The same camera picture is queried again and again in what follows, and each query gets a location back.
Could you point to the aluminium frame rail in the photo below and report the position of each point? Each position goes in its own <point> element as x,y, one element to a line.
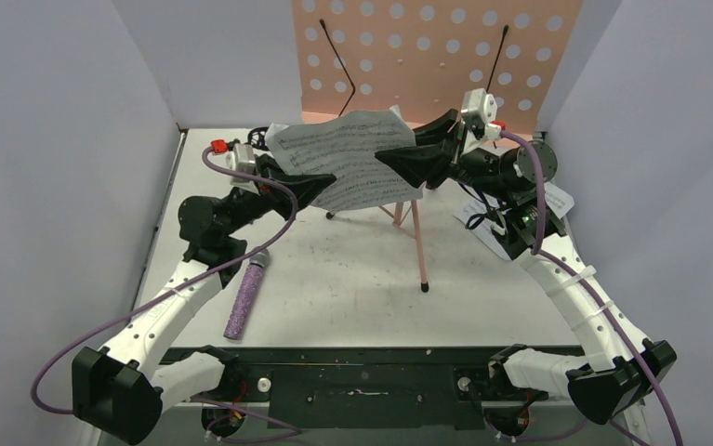
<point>129,389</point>

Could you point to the purple glitter microphone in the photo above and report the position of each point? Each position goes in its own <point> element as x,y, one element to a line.
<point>247,295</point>

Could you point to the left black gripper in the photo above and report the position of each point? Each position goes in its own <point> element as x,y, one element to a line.
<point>306,187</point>

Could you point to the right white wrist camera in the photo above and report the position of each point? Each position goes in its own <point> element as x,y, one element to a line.
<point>478,113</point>

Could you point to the pink folding music stand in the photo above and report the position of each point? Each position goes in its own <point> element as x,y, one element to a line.
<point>420,58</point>

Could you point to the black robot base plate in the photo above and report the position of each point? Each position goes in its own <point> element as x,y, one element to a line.
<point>386,388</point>

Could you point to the sheet music page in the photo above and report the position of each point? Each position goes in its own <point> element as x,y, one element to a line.
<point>345,147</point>
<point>509,232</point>

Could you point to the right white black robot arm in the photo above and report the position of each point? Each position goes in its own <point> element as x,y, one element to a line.
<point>619,364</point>

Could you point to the black microphone shock-mount stand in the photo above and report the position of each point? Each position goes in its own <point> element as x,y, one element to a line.
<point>256,138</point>

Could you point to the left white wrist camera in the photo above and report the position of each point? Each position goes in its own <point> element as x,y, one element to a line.
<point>240,162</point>

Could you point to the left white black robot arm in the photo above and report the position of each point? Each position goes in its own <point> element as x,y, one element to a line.
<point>211,260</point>

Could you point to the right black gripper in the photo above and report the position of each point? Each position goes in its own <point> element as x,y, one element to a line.
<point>450,151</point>

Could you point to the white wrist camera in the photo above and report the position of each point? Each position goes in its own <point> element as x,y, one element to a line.
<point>478,113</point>
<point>240,162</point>

